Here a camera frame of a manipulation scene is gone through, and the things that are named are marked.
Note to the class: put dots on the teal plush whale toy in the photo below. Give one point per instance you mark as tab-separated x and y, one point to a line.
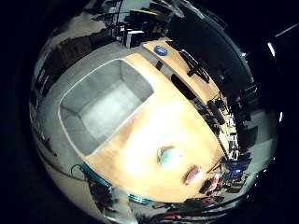
170	157

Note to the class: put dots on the black flat rectangular pad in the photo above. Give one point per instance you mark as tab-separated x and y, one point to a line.
183	87

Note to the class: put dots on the blue round disc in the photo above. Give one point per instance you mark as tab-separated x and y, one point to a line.
161	50

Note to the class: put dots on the black keyboard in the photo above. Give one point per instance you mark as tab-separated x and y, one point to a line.
194	66

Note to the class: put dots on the black cylinder device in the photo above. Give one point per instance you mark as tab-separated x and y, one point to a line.
216	112

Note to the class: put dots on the pink plush toy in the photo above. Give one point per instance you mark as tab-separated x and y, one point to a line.
193	174

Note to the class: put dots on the monitor with blue screen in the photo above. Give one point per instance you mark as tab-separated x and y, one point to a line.
237	166

